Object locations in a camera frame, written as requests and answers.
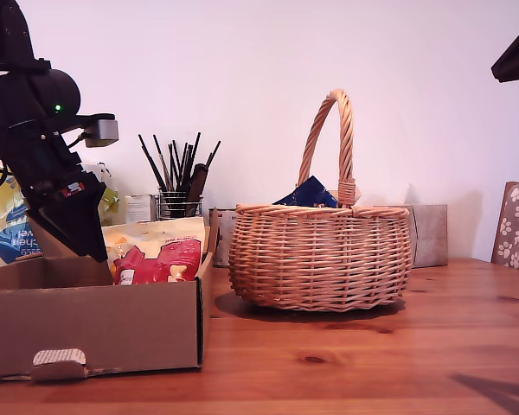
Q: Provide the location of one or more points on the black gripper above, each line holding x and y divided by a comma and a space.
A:
39, 160

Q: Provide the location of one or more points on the red Easter egg bag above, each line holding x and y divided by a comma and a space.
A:
168, 259

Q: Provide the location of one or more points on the brown cardboard box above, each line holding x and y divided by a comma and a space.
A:
95, 320

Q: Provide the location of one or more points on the blue Easter egg bag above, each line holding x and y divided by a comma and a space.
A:
309, 192

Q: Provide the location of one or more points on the woven wicker basket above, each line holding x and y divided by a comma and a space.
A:
320, 259

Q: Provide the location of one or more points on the grey tissue box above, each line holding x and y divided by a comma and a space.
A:
430, 235

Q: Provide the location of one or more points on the yellow blue paper towel pack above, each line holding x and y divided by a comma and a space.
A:
4, 225

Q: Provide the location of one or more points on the small white carton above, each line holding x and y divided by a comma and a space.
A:
140, 208

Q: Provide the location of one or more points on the thin black stick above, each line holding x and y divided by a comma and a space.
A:
183, 164
193, 155
162, 161
213, 153
175, 157
152, 162

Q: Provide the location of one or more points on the white carton with red marks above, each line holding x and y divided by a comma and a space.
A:
224, 233

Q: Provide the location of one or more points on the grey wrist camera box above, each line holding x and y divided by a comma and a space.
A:
103, 132

